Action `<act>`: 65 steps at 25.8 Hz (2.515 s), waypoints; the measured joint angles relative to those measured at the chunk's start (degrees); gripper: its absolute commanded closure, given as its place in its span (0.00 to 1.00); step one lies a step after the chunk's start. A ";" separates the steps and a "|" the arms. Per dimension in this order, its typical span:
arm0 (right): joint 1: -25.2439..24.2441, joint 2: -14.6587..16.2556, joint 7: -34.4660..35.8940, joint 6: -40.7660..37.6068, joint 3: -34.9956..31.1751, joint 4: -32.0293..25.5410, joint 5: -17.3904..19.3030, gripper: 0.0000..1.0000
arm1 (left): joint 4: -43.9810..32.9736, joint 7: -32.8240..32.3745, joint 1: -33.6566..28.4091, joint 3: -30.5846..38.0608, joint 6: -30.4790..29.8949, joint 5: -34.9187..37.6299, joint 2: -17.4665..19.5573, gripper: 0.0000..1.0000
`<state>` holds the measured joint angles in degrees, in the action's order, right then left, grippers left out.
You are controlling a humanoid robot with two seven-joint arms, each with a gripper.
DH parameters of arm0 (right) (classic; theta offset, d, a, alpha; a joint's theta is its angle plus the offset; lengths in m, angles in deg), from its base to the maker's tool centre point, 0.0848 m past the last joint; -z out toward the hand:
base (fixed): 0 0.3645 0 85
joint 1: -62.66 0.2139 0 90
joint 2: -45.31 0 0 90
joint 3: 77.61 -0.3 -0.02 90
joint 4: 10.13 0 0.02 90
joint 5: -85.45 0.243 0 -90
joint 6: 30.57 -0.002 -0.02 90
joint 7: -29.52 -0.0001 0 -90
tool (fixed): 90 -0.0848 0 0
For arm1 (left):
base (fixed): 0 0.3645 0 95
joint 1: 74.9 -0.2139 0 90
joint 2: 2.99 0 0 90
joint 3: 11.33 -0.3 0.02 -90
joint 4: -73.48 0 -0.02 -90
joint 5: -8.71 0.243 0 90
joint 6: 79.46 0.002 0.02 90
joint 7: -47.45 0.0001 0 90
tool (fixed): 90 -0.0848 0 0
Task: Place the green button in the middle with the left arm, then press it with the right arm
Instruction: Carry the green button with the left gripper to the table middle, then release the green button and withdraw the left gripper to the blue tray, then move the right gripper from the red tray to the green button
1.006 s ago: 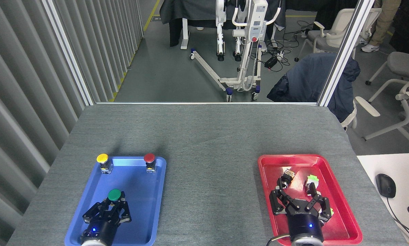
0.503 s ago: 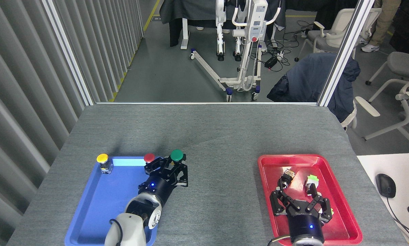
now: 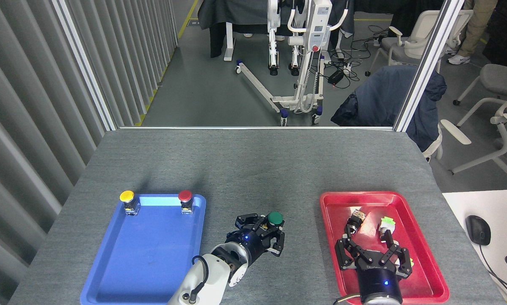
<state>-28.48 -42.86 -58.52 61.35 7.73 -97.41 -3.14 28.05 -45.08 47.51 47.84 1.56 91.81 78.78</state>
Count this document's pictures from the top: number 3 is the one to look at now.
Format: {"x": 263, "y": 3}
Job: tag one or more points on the white and green switch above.
{"x": 411, "y": 262}

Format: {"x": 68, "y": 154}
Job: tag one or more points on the white chair under jacket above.
{"x": 433, "y": 148}

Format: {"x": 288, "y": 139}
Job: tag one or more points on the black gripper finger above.
{"x": 249, "y": 220}
{"x": 346, "y": 254}
{"x": 403, "y": 260}
{"x": 277, "y": 243}

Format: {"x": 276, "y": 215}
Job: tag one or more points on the dark blue jacket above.
{"x": 380, "y": 97}

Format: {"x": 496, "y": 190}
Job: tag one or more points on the red plastic tray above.
{"x": 334, "y": 203}

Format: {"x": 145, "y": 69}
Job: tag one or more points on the silver post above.
{"x": 84, "y": 63}
{"x": 427, "y": 63}

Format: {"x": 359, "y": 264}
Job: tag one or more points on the yellow push button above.
{"x": 127, "y": 195}

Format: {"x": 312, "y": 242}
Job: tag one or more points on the silver switch with green tag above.
{"x": 386, "y": 228}

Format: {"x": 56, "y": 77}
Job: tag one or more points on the white hanging robot legs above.
{"x": 273, "y": 25}

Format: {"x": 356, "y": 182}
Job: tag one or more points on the white side table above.
{"x": 482, "y": 203}

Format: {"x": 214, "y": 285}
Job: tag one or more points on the person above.
{"x": 478, "y": 25}

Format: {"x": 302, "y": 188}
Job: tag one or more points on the white office chair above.
{"x": 418, "y": 42}

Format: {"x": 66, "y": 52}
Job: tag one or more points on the table with dark cloth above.
{"x": 236, "y": 10}

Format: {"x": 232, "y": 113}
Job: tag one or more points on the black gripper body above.
{"x": 380, "y": 284}
{"x": 249, "y": 245}

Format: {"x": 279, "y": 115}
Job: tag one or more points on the white wheeled stand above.
{"x": 317, "y": 25}

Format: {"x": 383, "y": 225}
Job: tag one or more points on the black selector switch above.
{"x": 356, "y": 219}

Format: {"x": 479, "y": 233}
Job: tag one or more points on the black computer mouse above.
{"x": 478, "y": 229}

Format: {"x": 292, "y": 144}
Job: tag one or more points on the green push button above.
{"x": 275, "y": 218}

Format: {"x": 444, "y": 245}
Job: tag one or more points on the blue plastic tray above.
{"x": 152, "y": 245}

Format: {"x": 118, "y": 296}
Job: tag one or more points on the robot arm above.
{"x": 378, "y": 304}

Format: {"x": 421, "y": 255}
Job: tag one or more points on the black power adapter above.
{"x": 336, "y": 77}

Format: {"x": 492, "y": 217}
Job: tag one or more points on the red push button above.
{"x": 185, "y": 195}

